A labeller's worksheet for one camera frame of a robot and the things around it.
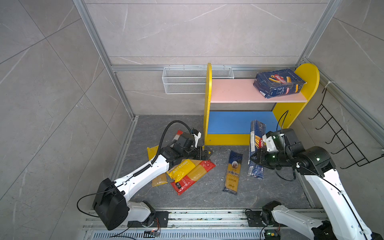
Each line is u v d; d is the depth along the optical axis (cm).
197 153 68
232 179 85
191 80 101
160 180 85
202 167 89
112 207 39
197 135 71
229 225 73
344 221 35
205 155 68
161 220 73
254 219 73
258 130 66
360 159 58
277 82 72
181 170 87
